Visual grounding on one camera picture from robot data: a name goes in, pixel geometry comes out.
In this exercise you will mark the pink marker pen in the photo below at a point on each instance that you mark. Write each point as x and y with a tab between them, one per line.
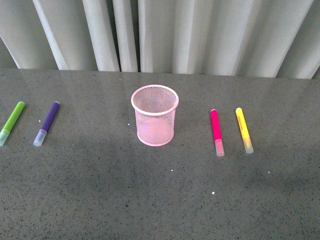
217	136

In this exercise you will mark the purple marker pen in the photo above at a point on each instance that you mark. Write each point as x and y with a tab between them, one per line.
41	135

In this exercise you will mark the pink mesh pen cup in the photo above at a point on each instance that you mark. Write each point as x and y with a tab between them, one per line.
155	109

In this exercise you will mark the yellow marker pen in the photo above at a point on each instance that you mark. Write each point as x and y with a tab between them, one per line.
244	131

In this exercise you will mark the white pleated curtain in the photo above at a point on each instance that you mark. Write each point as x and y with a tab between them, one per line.
256	38

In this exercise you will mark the green marker pen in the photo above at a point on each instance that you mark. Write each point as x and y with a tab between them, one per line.
10	123

